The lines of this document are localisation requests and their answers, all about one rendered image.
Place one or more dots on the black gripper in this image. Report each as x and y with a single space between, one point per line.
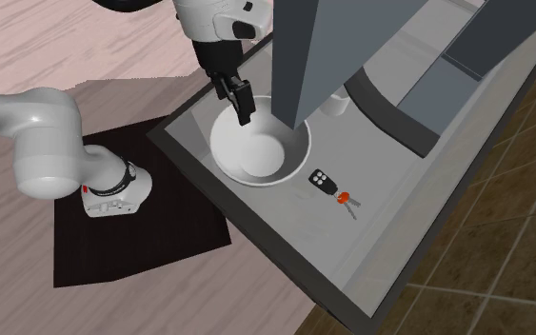
219 55

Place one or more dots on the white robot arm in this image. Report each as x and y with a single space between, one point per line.
44 134

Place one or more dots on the white bowl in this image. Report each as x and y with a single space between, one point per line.
260 155

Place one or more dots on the white cup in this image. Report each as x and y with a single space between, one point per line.
335 106

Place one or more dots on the grey angular column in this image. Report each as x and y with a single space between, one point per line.
337 51

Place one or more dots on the black key fob with keys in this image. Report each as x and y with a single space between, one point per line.
323 181

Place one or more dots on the dark curved band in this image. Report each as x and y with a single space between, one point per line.
388 118

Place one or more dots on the black robot stand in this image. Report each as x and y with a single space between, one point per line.
156 241

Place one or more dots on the grey box fixture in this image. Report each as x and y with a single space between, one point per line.
439 90

